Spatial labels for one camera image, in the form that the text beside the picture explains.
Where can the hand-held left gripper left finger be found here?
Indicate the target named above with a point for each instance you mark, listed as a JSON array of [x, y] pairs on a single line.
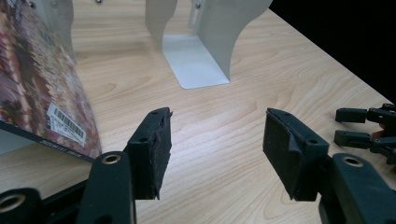
[[149, 158]]

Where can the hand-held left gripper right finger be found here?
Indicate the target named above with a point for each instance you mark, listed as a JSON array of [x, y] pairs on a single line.
[[292, 158]]

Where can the white expandable metal book rack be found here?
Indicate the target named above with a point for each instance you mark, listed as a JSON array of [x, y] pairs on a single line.
[[199, 62]]

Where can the red cover magazine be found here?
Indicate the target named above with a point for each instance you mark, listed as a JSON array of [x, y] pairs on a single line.
[[37, 81]]

